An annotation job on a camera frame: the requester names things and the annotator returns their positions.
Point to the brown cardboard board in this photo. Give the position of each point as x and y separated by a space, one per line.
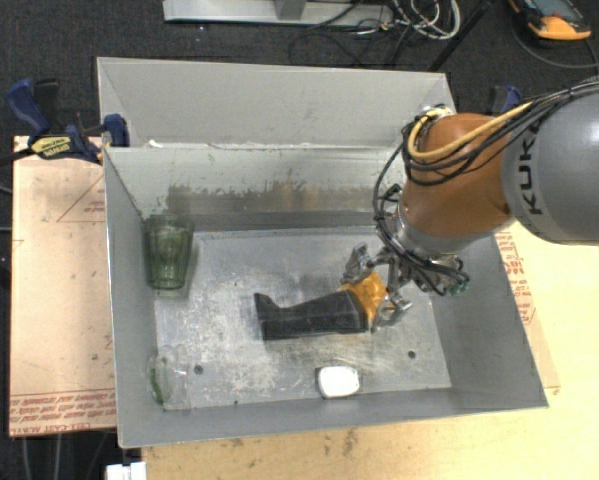
59 268

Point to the white rounded block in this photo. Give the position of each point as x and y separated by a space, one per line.
338 381

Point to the green tinted glass cup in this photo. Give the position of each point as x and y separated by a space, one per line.
168 253

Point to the clear glass jar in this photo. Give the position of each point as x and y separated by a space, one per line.
170 378

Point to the grey metal bin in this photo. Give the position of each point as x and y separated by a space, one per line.
259 113

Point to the black and yellow tool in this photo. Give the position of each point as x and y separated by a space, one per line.
314 318

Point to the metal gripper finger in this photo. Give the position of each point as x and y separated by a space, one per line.
395 310
359 260

